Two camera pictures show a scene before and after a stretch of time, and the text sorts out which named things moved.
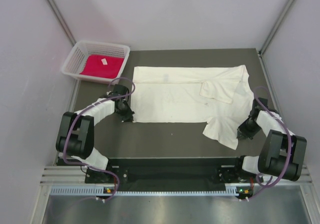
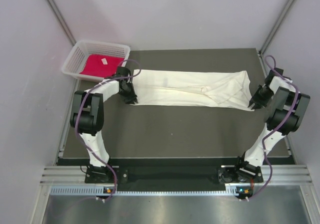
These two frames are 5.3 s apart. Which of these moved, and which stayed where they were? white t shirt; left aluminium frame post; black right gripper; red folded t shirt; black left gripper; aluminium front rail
Moved: black left gripper; white t shirt; black right gripper
Stayed: aluminium front rail; left aluminium frame post; red folded t shirt
